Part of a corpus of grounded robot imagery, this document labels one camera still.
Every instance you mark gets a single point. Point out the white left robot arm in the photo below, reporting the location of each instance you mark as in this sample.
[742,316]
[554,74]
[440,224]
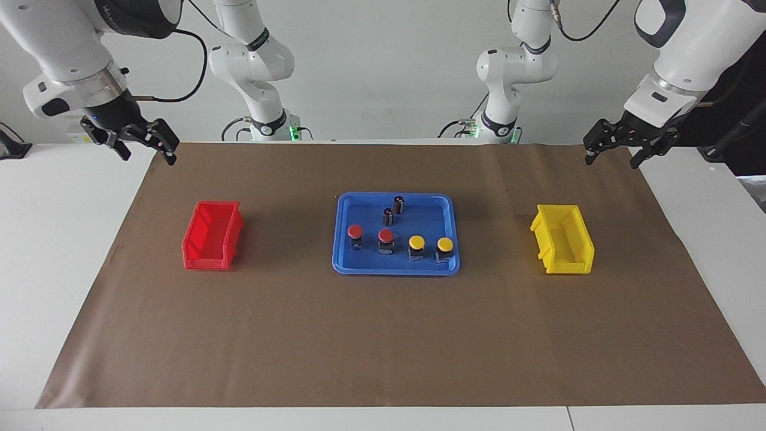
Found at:
[508,66]

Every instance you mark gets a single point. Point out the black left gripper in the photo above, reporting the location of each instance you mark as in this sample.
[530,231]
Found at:
[649,129]

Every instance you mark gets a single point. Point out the brown paper mat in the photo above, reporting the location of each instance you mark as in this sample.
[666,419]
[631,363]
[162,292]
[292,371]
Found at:
[383,335]

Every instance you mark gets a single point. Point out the blue plastic tray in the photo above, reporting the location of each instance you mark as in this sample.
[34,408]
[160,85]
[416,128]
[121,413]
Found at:
[371,263]

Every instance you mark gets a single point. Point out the red push button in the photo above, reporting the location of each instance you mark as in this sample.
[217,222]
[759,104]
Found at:
[355,232]
[386,236]

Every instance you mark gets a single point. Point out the black cylindrical knob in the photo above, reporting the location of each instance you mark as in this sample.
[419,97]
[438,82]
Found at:
[388,216]
[398,205]

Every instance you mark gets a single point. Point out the black device at table edge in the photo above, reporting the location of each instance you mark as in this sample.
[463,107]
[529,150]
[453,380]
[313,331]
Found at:
[12,148]

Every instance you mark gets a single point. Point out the black stand pole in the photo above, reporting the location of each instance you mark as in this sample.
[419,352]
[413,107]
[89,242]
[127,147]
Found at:
[739,134]

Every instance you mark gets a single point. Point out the red plastic bin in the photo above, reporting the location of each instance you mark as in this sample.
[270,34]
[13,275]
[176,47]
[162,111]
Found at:
[209,239]

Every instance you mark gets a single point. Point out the yellow push button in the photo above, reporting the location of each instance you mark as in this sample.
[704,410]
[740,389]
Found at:
[416,242]
[444,244]

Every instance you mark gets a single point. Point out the white wall socket box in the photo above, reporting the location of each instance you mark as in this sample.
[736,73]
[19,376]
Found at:
[75,136]

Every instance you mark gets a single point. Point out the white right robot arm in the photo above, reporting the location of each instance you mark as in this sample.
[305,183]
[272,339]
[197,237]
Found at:
[251,60]

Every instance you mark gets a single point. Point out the black side panel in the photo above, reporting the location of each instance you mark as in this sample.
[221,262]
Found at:
[742,90]

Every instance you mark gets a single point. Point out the yellow plastic bin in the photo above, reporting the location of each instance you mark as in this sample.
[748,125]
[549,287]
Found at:
[565,245]

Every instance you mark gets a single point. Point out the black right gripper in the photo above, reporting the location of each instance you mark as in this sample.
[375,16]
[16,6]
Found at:
[119,117]

